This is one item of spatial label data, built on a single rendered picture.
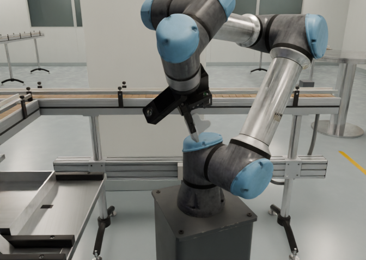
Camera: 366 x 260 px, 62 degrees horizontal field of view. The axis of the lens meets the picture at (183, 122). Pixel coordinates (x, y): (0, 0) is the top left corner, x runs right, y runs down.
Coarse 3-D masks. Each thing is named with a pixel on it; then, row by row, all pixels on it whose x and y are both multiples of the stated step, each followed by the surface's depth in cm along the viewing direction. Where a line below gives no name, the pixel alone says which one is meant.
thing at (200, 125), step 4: (192, 116) 75; (196, 116) 75; (196, 120) 76; (200, 120) 76; (204, 120) 77; (208, 120) 77; (196, 124) 76; (200, 124) 77; (204, 124) 77; (208, 124) 77; (188, 128) 76; (196, 128) 77; (200, 128) 77; (204, 128) 78; (196, 132) 76; (200, 132) 78; (192, 136) 77; (196, 136) 77; (196, 140) 79
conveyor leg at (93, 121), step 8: (96, 120) 171; (96, 128) 173; (96, 136) 174; (96, 144) 175; (96, 152) 177; (96, 160) 179; (104, 192) 187; (104, 200) 188; (104, 208) 190; (104, 216) 192
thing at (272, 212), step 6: (270, 210) 223; (276, 210) 206; (288, 216) 195; (282, 222) 194; (288, 222) 191; (288, 228) 187; (288, 234) 185; (288, 240) 183; (294, 240) 182; (294, 246) 179; (294, 252) 178; (294, 258) 179
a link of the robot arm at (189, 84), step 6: (198, 72) 61; (168, 78) 62; (192, 78) 61; (198, 78) 63; (168, 84) 65; (174, 84) 62; (180, 84) 62; (186, 84) 62; (192, 84) 63; (180, 90) 64; (186, 90) 64
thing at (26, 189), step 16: (0, 176) 91; (16, 176) 91; (32, 176) 91; (48, 176) 91; (0, 192) 86; (16, 192) 86; (32, 192) 86; (0, 208) 79; (16, 208) 79; (32, 208) 77; (0, 224) 73; (16, 224) 70
